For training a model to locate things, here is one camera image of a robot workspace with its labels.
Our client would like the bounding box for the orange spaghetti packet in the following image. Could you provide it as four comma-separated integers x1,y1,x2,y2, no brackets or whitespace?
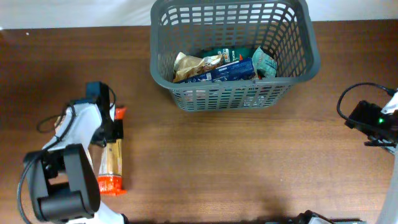
97,107,127,196

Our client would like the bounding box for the beige snack pouch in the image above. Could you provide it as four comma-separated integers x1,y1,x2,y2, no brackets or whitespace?
173,52,223,83

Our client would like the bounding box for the green Nescafe coffee bag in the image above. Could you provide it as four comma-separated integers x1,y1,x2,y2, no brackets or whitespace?
199,47,255,64

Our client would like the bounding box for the Kleenex tissue multipack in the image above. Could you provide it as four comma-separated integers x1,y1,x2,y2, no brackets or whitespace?
178,58,256,83

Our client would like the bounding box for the teal wet wipes packet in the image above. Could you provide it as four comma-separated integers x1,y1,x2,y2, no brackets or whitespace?
252,47,277,78

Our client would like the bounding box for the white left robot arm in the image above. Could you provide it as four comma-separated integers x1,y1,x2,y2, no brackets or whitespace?
17,82,129,223

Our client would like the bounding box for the grey plastic basket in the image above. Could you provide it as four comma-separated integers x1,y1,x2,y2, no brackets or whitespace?
150,0,320,111

